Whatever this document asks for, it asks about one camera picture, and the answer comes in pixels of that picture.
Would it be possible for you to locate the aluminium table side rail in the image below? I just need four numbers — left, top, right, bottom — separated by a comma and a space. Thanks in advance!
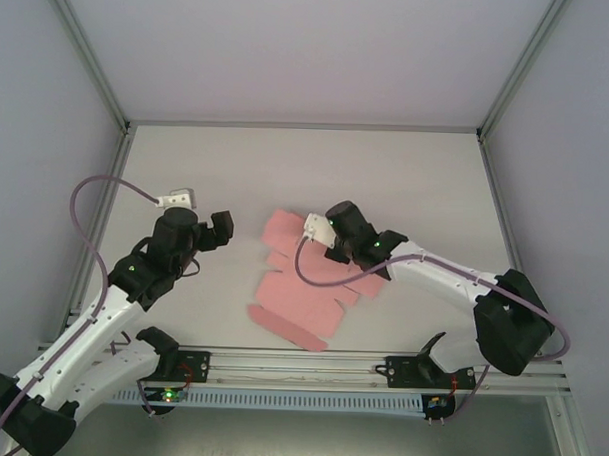
471, 137, 539, 307
60, 124, 137, 333

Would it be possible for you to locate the aluminium frame post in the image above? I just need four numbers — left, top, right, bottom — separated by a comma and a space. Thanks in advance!
37, 0, 138, 133
476, 0, 577, 148

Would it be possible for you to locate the small black base plate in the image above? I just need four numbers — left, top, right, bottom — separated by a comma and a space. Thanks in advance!
175, 350, 213, 386

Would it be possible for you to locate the pink paper box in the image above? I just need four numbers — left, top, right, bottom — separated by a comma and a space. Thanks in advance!
244, 208, 389, 356

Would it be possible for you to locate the aluminium frame crossbar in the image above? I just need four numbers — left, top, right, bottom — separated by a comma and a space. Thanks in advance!
125, 113, 482, 137

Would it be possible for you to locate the wide black base plate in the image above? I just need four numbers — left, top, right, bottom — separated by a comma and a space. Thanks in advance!
384, 355, 477, 393

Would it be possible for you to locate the white slotted cable tray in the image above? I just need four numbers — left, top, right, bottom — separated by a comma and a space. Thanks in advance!
112, 384, 427, 418

